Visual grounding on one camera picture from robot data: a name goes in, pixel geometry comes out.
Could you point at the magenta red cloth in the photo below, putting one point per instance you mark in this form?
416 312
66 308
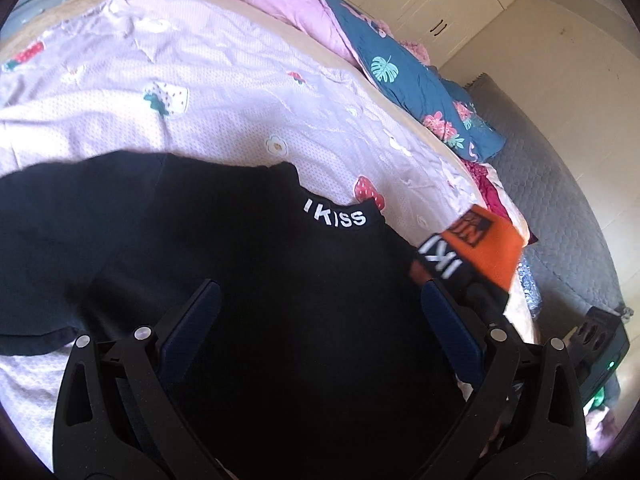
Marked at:
497 200

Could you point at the black IKISS t-shirt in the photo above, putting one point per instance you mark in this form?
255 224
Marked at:
320 363

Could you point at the teal floral quilt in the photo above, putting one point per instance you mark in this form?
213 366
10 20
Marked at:
440 105

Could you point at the grey quilted headboard cushion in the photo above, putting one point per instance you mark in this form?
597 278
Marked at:
570 262

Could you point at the pale pink strawberry bedsheet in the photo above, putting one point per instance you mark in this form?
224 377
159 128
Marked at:
194 80

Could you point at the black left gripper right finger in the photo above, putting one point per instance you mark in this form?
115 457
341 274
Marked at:
523 419

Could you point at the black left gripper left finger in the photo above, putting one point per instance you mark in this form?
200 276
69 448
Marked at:
114 419

